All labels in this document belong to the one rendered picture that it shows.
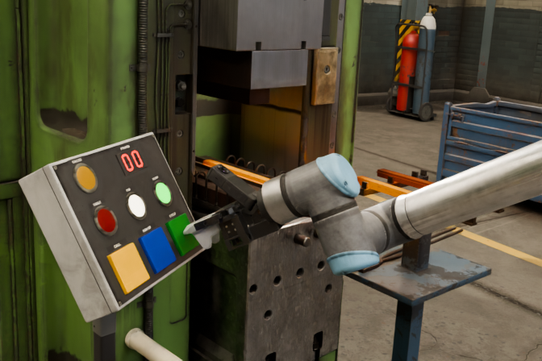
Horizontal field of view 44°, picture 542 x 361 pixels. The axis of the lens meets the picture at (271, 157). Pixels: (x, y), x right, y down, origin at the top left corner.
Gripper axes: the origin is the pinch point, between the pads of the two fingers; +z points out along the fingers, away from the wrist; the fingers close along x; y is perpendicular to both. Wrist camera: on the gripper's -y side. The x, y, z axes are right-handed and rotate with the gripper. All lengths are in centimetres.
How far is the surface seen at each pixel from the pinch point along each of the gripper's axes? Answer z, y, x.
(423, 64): 77, -10, 768
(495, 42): 1, 6, 958
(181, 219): 1.3, -2.0, 1.2
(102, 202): 2.0, -11.9, -18.7
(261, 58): -15, -28, 38
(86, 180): 1.6, -16.7, -20.3
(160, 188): 1.6, -9.6, -0.4
